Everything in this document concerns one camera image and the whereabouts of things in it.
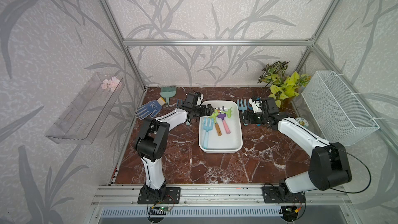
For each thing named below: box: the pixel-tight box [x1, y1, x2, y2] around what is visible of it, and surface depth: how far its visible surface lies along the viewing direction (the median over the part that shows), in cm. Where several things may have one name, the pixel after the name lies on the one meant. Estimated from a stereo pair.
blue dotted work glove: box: [134, 96, 166, 120], surface depth 110 cm
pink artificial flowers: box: [101, 76, 121, 93], surface depth 78 cm
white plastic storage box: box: [198, 100, 244, 154], surface depth 97 cm
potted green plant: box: [257, 60, 311, 109], surface depth 93 cm
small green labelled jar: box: [294, 117, 309, 129], surface depth 93 cm
